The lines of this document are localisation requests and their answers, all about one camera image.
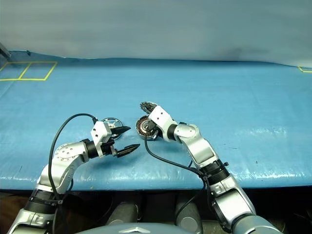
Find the round motor housing copper windings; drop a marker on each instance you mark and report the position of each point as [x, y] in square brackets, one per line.
[140, 126]

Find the silver spoked rotor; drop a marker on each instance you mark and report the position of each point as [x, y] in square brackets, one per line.
[111, 123]

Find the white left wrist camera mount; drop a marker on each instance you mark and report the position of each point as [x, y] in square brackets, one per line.
[100, 132]

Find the yellow tape double square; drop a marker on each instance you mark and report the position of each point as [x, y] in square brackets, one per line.
[31, 78]

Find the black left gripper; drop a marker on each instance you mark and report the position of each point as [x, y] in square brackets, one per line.
[107, 147]

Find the blue table cover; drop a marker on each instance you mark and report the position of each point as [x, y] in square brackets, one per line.
[219, 117]

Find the dark metal bracket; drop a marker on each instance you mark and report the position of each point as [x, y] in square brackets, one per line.
[4, 50]

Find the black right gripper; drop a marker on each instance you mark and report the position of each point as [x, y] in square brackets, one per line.
[149, 128]

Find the grey rounded robot leg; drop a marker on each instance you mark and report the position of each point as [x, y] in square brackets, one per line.
[189, 214]
[123, 214]

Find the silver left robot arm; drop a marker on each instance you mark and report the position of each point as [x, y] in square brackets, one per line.
[64, 159]

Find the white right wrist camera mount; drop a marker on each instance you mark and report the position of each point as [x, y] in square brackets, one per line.
[161, 119]

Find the grey robot torso with emblem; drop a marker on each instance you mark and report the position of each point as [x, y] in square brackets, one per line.
[136, 229]

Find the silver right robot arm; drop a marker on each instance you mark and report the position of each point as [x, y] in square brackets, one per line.
[202, 151]

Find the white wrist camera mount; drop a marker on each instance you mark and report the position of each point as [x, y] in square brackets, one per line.
[100, 132]
[161, 119]

